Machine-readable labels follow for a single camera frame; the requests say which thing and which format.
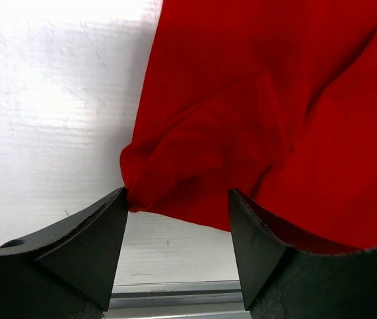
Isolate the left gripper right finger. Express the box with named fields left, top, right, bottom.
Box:
left=228, top=189, right=377, bottom=318

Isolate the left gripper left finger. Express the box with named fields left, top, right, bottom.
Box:
left=0, top=187, right=128, bottom=318

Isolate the red t-shirt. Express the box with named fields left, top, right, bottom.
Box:
left=120, top=1, right=377, bottom=252

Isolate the aluminium rail frame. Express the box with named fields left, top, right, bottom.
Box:
left=104, top=280, right=251, bottom=318

